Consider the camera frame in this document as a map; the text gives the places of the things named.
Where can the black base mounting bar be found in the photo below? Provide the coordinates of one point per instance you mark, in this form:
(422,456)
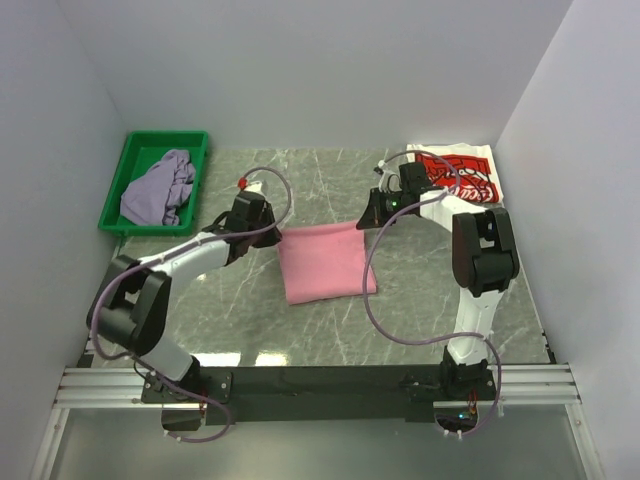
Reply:
(294,393)

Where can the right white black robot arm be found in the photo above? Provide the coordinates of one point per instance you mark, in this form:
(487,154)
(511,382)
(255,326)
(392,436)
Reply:
(484,261)

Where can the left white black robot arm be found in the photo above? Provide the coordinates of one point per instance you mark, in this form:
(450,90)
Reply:
(131,307)

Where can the pink t-shirt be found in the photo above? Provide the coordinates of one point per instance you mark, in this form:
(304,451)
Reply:
(324,262)

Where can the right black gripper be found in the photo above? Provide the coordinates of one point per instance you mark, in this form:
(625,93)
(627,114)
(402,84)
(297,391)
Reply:
(374,215)

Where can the lavender t-shirt in bin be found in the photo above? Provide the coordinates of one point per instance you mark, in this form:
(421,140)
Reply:
(155,198)

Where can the green plastic bin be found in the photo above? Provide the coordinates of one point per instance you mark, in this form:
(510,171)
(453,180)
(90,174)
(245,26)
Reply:
(141,150)

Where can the folded red white Coca-Cola t-shirt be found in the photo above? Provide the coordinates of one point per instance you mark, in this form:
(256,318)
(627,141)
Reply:
(479,179)

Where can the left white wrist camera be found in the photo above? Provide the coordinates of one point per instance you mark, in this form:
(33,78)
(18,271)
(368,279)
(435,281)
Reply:
(255,186)

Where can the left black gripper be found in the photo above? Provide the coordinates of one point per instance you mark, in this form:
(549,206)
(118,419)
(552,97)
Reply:
(272,238)

